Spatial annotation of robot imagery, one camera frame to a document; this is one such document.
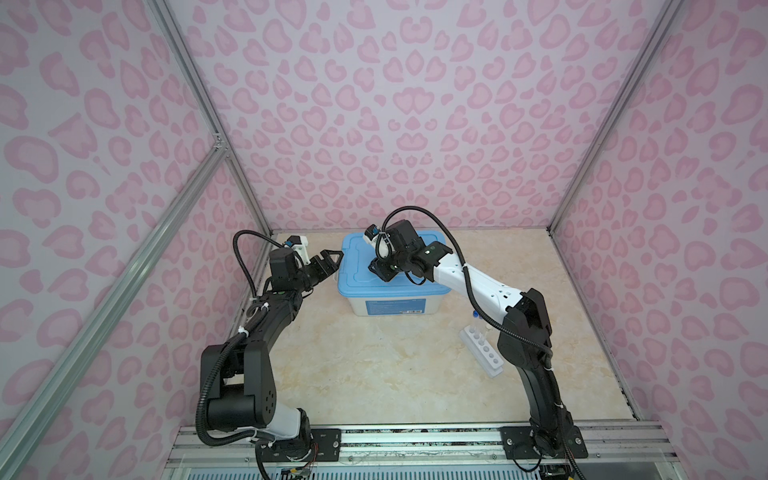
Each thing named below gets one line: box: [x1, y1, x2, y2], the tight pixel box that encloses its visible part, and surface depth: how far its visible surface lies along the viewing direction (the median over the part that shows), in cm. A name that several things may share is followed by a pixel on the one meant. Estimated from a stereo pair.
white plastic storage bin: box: [348, 291, 450, 317], surface depth 92 cm
